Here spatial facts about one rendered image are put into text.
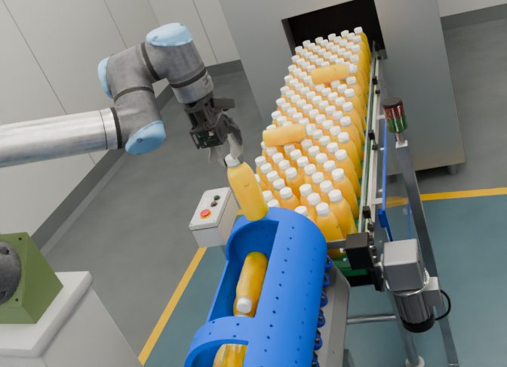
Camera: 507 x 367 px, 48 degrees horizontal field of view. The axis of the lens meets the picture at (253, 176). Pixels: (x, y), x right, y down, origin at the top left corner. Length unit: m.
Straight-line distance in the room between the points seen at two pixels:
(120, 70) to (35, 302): 0.87
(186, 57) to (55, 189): 3.69
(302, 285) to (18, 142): 0.72
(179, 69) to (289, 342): 0.64
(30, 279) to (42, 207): 2.91
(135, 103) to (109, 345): 1.06
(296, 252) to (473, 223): 1.94
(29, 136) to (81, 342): 0.94
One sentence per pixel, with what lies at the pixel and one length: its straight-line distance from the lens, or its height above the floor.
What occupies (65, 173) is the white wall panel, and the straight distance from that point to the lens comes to 4.98.
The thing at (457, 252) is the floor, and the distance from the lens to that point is 3.15.
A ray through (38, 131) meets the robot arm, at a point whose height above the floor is 1.75.
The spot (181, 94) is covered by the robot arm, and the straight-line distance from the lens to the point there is 1.32.
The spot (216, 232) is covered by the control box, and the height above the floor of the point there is 1.06.
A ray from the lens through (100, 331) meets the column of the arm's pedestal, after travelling 2.06.
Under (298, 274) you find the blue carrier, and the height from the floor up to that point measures 1.17.
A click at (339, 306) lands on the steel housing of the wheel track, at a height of 0.87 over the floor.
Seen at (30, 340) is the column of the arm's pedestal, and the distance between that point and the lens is 1.86.
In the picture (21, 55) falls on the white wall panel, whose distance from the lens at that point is 4.88.
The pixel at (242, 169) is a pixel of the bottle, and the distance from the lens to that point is 1.45.
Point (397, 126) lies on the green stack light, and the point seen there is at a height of 1.18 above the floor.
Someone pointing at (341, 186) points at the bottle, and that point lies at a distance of 1.92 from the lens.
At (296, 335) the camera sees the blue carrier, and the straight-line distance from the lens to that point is 1.34.
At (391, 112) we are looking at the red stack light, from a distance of 1.86.
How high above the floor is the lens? 2.10
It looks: 29 degrees down
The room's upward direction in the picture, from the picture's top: 22 degrees counter-clockwise
